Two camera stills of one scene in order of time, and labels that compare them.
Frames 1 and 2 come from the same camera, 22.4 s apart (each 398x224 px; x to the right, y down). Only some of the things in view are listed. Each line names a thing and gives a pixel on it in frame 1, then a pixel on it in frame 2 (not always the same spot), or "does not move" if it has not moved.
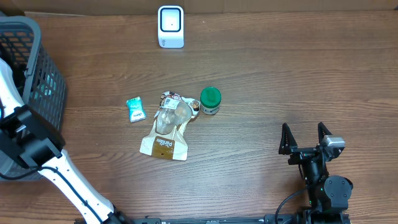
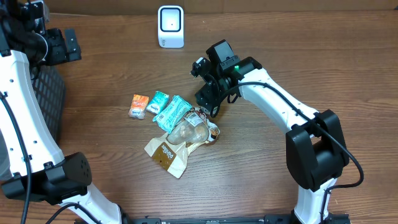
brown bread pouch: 167,140 → 170,150
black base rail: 273,219 does not move
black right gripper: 288,145 → 210,99
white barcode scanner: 171,28 does not move
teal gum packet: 135,109 → 158,102
